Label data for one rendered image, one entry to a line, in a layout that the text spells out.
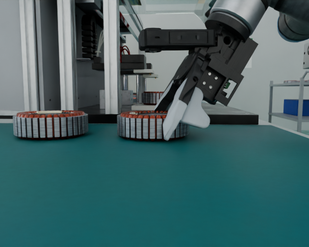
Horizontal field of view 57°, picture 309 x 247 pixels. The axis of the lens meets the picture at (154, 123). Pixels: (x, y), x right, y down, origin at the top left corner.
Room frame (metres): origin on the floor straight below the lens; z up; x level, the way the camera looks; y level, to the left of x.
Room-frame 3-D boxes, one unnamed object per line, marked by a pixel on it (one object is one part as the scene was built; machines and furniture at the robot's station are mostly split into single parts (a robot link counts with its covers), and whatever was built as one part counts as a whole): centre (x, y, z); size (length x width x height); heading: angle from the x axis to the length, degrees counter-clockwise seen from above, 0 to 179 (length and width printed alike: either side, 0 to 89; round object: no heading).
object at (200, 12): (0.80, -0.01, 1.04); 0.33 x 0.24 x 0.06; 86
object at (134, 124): (0.44, 0.00, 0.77); 0.11 x 0.11 x 0.04
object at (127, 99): (1.08, 0.11, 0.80); 0.08 x 0.05 x 0.06; 176
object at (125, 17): (0.95, 0.07, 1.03); 0.62 x 0.01 x 0.03; 176
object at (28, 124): (0.45, 0.16, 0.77); 0.11 x 0.11 x 0.04
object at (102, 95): (0.84, 0.13, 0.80); 0.08 x 0.05 x 0.06; 176
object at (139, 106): (0.83, -0.02, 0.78); 0.15 x 0.15 x 0.01; 86
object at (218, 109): (0.95, -0.01, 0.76); 0.64 x 0.47 x 0.02; 176
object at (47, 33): (0.96, 0.23, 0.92); 0.66 x 0.01 x 0.30; 176
